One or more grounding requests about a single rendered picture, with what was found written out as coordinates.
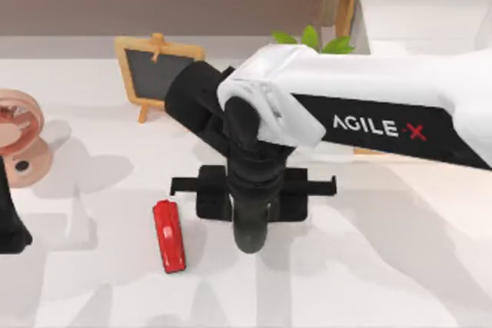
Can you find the wooden framed blackboard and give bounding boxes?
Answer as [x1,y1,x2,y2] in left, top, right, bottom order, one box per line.
[114,32,207,124]

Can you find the green plant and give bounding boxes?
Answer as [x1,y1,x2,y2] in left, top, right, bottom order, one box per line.
[271,25,357,55]

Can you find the pink table fan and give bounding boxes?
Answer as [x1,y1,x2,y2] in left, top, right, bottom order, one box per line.
[0,88,53,189]

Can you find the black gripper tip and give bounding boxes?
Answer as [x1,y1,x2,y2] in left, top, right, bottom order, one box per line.
[0,154,33,256]

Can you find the wooden cabinet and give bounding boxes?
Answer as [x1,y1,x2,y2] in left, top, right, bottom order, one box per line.
[337,0,492,56]

